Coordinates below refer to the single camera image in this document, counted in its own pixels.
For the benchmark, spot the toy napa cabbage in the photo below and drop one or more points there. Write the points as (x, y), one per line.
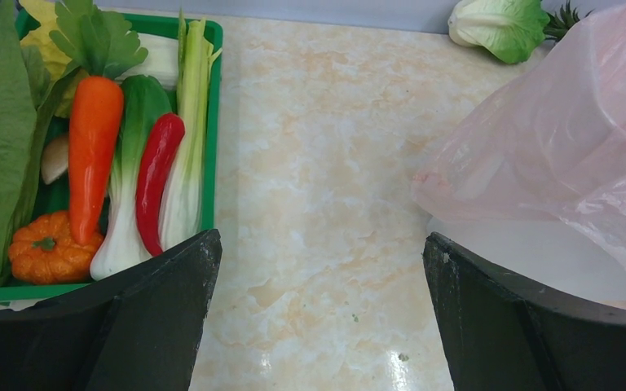
(508, 29)

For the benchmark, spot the pink plastic bin liner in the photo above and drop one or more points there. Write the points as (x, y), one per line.
(548, 146)

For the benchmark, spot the beige toy mushroom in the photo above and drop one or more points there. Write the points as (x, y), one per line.
(54, 161)

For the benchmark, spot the red toy chili pepper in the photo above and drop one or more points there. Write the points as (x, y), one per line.
(158, 156)

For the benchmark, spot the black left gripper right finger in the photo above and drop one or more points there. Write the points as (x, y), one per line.
(503, 331)

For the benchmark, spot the orange toy carrot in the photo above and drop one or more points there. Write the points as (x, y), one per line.
(94, 125)

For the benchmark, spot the green plastic tray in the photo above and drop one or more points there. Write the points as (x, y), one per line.
(53, 197)

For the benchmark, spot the white trash bin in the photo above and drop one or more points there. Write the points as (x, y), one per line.
(549, 252)

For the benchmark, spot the large green leaf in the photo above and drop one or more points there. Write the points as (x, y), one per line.
(23, 80)

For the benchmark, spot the orange toy pineapple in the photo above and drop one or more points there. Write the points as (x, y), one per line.
(561, 21)

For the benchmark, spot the green bok choy toy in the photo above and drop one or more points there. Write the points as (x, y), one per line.
(122, 248)

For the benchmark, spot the white green toy celery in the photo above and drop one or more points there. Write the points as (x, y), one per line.
(181, 207)

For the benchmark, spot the small orange toy pumpkin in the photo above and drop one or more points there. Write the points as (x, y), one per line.
(45, 253)

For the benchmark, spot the yellow toy corn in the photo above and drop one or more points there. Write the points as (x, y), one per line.
(54, 59)

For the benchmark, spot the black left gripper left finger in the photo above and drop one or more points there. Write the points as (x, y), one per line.
(139, 329)

